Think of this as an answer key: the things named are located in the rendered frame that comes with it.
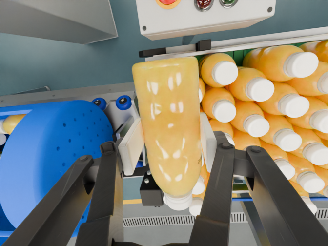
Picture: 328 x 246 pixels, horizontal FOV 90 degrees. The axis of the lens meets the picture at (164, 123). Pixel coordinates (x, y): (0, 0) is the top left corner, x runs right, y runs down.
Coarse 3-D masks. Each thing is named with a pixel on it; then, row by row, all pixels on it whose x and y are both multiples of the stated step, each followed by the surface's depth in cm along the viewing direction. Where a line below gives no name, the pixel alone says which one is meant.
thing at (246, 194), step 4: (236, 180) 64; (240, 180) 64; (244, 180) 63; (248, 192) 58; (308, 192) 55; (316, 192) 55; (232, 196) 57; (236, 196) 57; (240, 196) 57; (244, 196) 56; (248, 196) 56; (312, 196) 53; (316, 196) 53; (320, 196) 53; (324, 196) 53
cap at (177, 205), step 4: (188, 196) 22; (168, 200) 22; (172, 200) 22; (176, 200) 22; (180, 200) 22; (184, 200) 22; (188, 200) 22; (168, 204) 23; (172, 204) 22; (176, 204) 22; (180, 204) 22; (184, 204) 22; (188, 204) 22; (172, 208) 22; (176, 208) 22; (180, 208) 22; (184, 208) 22
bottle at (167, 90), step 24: (144, 72) 15; (168, 72) 14; (192, 72) 15; (144, 96) 16; (168, 96) 15; (192, 96) 16; (144, 120) 17; (168, 120) 16; (192, 120) 17; (168, 144) 17; (192, 144) 18; (168, 168) 18; (192, 168) 18; (168, 192) 20
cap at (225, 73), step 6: (216, 66) 28; (222, 66) 28; (228, 66) 27; (234, 66) 27; (216, 72) 28; (222, 72) 28; (228, 72) 28; (234, 72) 28; (216, 78) 28; (222, 78) 28; (228, 78) 28; (234, 78) 28; (222, 84) 29
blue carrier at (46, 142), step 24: (24, 120) 28; (48, 120) 27; (72, 120) 32; (96, 120) 40; (24, 144) 25; (48, 144) 26; (72, 144) 31; (96, 144) 39; (0, 168) 24; (24, 168) 24; (48, 168) 26; (0, 192) 24; (24, 192) 24; (0, 216) 42; (24, 216) 25
